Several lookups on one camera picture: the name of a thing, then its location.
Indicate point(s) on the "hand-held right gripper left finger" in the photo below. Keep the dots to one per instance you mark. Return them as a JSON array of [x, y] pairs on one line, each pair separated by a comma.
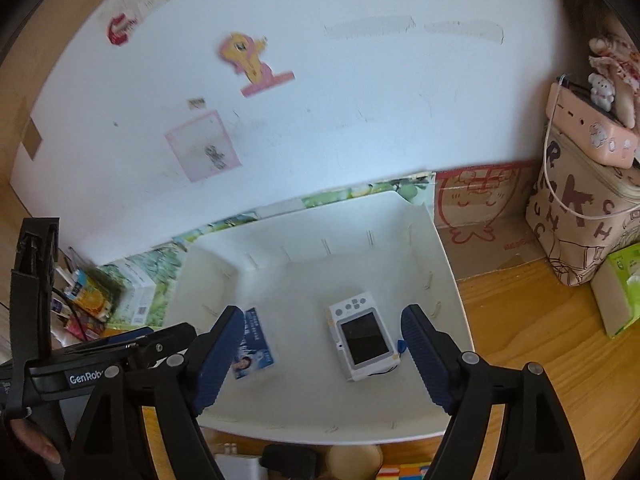
[[216, 360]]

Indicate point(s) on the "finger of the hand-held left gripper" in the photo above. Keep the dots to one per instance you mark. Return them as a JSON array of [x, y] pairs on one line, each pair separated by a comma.
[[115, 340], [170, 336]]

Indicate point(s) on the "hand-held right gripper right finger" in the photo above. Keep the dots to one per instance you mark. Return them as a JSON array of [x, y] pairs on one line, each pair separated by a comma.
[[430, 360]]

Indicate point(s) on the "white storage bin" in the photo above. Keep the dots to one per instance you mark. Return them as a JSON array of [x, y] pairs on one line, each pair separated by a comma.
[[300, 285]]

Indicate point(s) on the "black power adapter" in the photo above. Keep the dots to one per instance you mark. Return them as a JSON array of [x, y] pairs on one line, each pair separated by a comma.
[[290, 462]]

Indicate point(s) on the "round tan case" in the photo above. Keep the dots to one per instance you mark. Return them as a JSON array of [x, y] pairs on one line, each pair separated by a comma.
[[355, 462]]

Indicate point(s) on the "person's left hand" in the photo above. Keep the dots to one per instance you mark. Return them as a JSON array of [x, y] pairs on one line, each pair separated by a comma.
[[35, 442]]

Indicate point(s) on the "pink snack packet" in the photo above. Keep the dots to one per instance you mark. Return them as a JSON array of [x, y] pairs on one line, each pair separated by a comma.
[[82, 327]]

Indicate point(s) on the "blue photo card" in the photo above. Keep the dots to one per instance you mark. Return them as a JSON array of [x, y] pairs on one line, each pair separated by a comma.
[[256, 345]]

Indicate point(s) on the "colourful snack packets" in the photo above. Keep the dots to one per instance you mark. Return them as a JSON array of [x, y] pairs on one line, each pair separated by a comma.
[[92, 297]]

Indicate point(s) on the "white leaf print box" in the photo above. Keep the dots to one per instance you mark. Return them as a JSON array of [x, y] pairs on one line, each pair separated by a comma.
[[137, 295]]

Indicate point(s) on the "cardboard box with red drawing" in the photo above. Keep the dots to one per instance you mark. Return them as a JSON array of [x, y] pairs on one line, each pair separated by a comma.
[[480, 232]]

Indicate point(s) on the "brown tape patch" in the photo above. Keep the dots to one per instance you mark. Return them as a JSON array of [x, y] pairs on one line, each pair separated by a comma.
[[32, 140]]

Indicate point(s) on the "green leaf print paper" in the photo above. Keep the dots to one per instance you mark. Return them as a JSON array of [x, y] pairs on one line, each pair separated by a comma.
[[320, 200]]

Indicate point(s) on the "beige letter print bag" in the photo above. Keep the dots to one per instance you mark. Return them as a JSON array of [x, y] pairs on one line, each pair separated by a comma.
[[580, 240]]

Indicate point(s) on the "green tissue pack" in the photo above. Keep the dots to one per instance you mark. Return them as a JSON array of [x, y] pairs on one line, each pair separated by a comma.
[[620, 290]]

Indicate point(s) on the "pink case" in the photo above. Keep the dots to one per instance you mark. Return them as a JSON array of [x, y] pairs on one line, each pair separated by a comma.
[[580, 120]]

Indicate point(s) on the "small white bear charm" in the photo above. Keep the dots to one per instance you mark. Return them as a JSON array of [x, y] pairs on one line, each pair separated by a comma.
[[601, 91]]

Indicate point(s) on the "plush doll in floral dress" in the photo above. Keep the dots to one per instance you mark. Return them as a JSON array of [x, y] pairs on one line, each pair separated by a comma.
[[622, 70]]

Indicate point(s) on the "pink square wall sticker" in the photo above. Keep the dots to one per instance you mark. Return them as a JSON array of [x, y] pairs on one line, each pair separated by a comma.
[[202, 145]]

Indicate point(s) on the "small dark wall sticker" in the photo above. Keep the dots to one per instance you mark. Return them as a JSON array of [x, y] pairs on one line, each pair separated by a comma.
[[196, 103]]

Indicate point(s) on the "yellow pony wall sticker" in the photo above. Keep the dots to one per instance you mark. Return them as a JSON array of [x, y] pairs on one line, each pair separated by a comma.
[[247, 57]]

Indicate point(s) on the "red round wall sticker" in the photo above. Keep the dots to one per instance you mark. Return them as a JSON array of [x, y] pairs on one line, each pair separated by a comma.
[[120, 30]]

